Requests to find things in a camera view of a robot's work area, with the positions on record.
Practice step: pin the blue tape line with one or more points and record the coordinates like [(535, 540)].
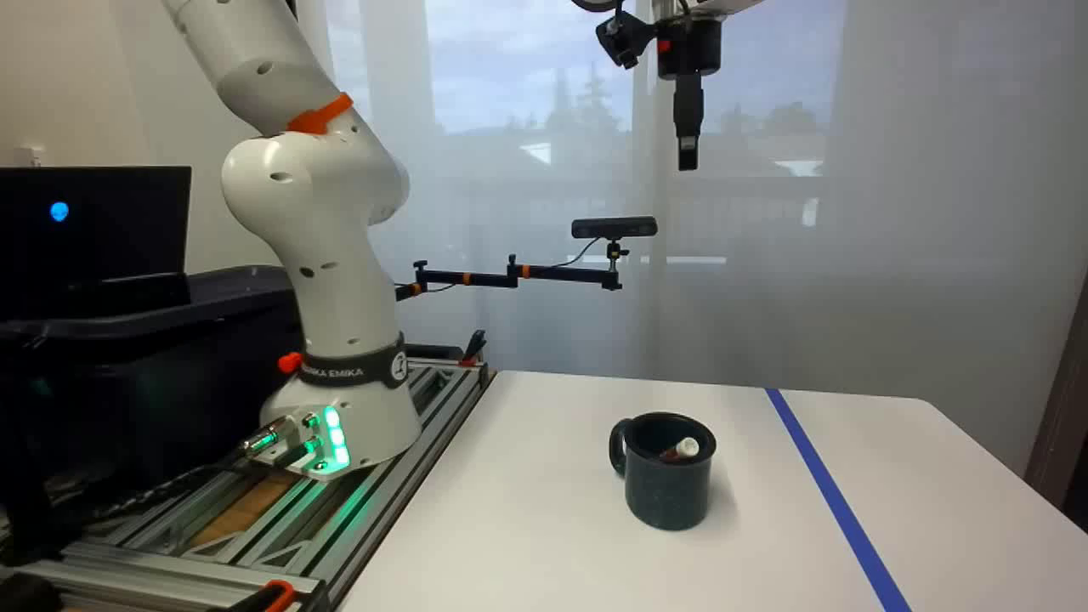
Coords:
[(868, 560)]

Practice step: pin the dark green enamel mug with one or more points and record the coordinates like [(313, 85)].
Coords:
[(661, 494)]

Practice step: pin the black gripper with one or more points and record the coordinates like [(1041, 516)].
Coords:
[(688, 47)]

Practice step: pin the black computer monitor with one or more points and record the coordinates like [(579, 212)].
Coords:
[(92, 238)]

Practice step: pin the black cabinet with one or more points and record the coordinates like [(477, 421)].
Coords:
[(110, 411)]

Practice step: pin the black camera on boom arm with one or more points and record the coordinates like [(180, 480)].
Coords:
[(594, 230)]

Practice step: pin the marker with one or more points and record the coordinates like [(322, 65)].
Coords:
[(686, 450)]

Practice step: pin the aluminium extrusion base frame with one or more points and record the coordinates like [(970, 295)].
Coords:
[(247, 523)]

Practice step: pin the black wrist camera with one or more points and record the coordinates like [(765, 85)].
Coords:
[(622, 37)]

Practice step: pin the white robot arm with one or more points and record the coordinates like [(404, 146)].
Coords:
[(310, 188)]

